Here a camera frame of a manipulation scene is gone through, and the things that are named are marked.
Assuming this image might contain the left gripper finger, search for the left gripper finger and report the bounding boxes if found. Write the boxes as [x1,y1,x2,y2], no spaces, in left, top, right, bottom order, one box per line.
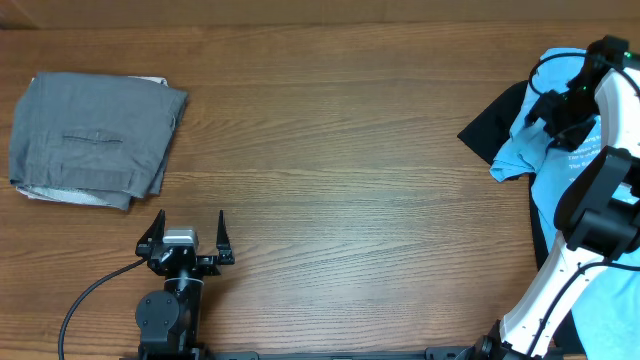
[216,210,231,253]
[136,210,166,250]

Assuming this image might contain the light blue printed t-shirt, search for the light blue printed t-shirt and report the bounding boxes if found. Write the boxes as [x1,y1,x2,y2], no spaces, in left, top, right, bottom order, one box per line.
[488,47,640,360]

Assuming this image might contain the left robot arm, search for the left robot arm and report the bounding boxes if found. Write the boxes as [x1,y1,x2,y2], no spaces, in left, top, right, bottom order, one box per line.
[135,211,235,360]

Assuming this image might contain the black polo shirt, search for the black polo shirt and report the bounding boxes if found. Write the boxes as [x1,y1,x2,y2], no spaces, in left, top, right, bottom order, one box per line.
[457,81,585,355]

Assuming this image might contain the folded grey trousers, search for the folded grey trousers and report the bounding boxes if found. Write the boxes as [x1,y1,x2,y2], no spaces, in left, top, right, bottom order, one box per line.
[8,72,188,210]

